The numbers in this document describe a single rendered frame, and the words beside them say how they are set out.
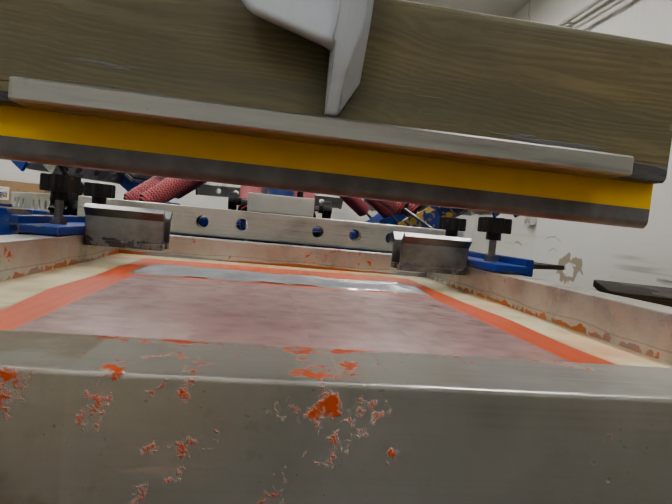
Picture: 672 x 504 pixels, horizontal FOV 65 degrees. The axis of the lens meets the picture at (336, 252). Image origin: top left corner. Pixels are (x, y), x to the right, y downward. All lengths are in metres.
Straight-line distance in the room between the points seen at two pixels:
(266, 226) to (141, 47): 0.70
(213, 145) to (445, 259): 0.52
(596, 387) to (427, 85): 0.17
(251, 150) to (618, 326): 0.33
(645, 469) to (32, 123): 0.28
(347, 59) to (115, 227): 0.52
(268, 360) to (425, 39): 0.19
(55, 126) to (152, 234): 0.44
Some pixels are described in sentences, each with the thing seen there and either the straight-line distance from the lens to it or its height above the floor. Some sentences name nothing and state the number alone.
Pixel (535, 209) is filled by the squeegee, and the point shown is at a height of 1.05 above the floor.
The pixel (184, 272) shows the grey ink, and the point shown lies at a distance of 0.64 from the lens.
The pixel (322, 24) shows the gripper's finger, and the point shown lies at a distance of 0.26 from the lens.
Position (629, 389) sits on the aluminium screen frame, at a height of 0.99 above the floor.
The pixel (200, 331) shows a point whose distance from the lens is 0.35.
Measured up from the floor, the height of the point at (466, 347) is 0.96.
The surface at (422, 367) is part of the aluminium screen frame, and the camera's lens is 0.16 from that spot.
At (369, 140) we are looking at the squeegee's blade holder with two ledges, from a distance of 0.26.
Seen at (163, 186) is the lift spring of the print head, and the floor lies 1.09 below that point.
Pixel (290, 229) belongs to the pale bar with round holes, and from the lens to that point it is 0.95.
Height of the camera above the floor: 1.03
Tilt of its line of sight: 3 degrees down
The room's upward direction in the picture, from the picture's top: 5 degrees clockwise
